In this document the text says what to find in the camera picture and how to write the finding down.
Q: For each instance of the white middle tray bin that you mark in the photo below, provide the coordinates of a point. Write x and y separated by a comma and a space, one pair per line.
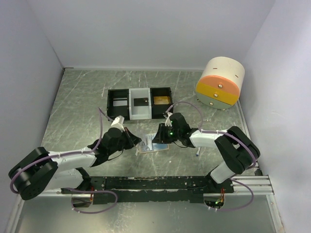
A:
140, 112

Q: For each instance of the black tray bin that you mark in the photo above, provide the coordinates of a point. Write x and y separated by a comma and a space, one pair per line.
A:
159, 110
112, 111

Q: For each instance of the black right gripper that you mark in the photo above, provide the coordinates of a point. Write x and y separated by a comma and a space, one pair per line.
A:
160, 137

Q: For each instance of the silver magstripe card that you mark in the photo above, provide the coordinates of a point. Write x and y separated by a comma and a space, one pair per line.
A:
146, 144

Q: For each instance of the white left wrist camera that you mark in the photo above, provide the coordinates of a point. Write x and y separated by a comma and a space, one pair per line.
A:
118, 123

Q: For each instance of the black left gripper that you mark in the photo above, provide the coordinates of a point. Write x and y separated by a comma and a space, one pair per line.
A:
132, 140

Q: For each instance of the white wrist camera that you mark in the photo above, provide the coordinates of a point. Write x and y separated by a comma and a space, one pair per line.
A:
118, 123
168, 115

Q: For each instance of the black left tray bin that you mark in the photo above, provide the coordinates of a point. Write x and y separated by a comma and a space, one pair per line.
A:
112, 111

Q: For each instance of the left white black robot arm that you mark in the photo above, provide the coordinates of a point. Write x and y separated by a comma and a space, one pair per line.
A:
43, 170

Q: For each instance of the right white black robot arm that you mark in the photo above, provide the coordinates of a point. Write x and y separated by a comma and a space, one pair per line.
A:
238, 152

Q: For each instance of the beige leather card holder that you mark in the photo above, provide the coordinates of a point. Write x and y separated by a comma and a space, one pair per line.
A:
157, 147

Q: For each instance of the black right tray bin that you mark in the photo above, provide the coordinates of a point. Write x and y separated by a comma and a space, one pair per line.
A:
159, 110

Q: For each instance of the cream round drawer cabinet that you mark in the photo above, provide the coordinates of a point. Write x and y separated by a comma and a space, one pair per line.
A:
220, 83

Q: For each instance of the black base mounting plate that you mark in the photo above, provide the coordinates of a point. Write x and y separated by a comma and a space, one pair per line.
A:
158, 188

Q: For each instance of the white card in bin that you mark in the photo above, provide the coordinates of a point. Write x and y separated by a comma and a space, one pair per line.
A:
117, 102

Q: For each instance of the gold card in bin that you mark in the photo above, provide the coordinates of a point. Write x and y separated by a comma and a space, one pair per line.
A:
161, 100

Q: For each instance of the black card in bin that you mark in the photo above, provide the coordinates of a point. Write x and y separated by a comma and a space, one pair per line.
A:
141, 102

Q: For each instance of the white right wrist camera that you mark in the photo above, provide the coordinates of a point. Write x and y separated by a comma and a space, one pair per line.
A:
168, 115

